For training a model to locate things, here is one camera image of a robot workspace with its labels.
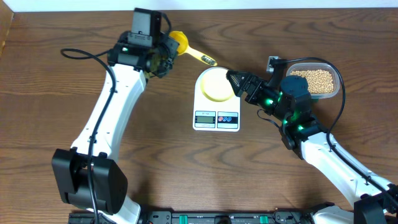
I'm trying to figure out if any yellow plastic measuring scoop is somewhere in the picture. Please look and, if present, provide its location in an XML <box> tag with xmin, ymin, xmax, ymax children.
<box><xmin>169</xmin><ymin>31</ymin><xmax>218</xmax><ymax>67</ymax></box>

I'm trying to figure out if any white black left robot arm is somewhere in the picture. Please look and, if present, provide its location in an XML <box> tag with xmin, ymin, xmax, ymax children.
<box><xmin>51</xmin><ymin>31</ymin><xmax>179</xmax><ymax>223</ymax></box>

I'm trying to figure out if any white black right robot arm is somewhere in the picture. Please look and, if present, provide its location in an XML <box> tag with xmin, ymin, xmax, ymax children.
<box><xmin>226</xmin><ymin>70</ymin><xmax>397</xmax><ymax>223</ymax></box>

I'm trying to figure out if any pale yellow plastic bowl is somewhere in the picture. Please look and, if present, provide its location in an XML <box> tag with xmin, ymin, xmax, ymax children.
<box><xmin>200</xmin><ymin>67</ymin><xmax>234</xmax><ymax>102</ymax></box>

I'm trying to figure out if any white digital kitchen scale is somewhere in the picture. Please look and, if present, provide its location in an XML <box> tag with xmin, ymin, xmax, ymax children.
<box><xmin>192</xmin><ymin>71</ymin><xmax>241</xmax><ymax>132</ymax></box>

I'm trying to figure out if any clear container of soybeans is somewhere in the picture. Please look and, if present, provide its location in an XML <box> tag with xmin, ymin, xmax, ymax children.
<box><xmin>286</xmin><ymin>62</ymin><xmax>340</xmax><ymax>100</ymax></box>

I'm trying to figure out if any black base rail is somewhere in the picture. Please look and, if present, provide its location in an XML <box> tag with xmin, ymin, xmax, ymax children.
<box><xmin>68</xmin><ymin>210</ymin><xmax>315</xmax><ymax>224</ymax></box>

